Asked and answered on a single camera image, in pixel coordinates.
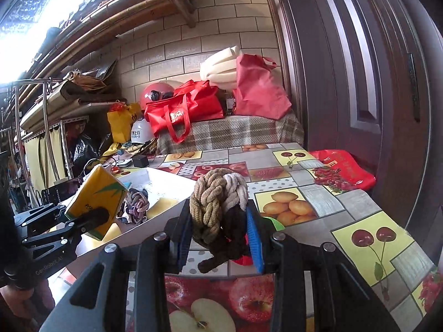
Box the beige brown rope knot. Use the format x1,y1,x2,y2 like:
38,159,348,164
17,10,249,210
190,168,250,274

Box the red nonwoven bag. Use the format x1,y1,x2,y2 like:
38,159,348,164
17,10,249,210
232,53,293,120

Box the red apple plush toy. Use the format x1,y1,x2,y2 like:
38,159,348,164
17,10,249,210
231,216,285,267

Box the pinkish rope knot ball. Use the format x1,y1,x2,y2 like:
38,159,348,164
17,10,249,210
116,188,151,227

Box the brown wooden door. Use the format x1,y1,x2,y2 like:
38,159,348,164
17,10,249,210
266,0,443,260

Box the yellow curtain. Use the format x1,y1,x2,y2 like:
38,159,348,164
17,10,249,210
24,128,68,191

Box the white cardboard box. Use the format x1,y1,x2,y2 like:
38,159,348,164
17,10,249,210
74,167,196,267

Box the black plastic bag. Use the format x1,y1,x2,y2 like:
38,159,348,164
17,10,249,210
71,133,113,170

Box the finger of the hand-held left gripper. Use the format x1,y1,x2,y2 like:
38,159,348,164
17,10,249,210
22,207,110,250
14,203,68,229

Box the white helmet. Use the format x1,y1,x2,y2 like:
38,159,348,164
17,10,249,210
130,118,154,144

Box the black door handle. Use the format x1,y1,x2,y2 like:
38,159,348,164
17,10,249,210
406,53,421,121

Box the brown paper bags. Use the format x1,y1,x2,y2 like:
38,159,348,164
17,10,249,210
60,59,118,97

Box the metal shelf rack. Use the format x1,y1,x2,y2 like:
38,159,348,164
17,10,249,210
0,78,115,211

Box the red printed bag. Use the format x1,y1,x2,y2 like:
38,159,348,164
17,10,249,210
309,149,376,192

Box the fruit printed tablecloth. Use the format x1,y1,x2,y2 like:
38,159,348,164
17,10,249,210
55,142,443,332

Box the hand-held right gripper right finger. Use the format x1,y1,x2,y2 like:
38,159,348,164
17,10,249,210
245,203,392,332

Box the bamboo poles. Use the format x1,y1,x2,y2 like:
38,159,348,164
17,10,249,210
21,0,279,87

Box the red helmet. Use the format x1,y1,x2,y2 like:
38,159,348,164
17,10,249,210
139,82,177,109

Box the red tote bag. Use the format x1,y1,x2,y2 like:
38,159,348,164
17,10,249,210
143,79,225,144

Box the yellow bag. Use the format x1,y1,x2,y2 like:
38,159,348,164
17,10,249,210
107,100,142,144

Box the white foam roll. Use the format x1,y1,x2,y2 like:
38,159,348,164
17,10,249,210
200,46,243,90

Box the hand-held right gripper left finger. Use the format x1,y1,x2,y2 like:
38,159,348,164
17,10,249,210
45,209,194,332

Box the plaid cloth cover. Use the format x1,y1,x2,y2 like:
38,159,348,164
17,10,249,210
156,111,305,156

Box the yellow tissue pack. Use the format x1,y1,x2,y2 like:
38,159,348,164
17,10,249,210
65,165,129,241

